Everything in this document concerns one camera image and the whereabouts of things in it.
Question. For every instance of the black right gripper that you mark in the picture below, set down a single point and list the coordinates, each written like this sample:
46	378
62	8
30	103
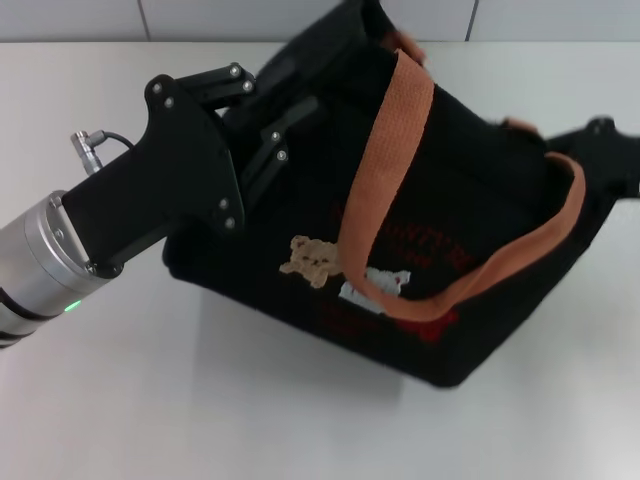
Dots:
610	155

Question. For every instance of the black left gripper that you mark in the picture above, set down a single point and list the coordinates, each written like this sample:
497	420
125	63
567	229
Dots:
180	170

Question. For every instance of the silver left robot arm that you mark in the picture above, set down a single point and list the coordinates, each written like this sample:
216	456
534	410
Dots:
40	280

